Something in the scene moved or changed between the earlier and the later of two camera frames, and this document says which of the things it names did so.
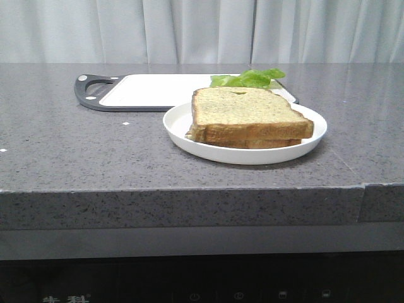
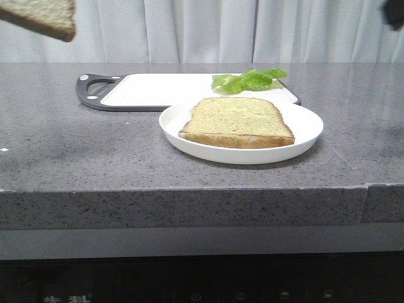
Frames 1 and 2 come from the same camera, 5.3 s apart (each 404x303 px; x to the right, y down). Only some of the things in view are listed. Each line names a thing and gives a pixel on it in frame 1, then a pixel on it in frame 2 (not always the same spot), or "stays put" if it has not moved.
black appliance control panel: [346, 278] stays put
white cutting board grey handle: [149, 93] stays put
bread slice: [234, 113] → [50, 18]
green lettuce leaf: [253, 78] stays put
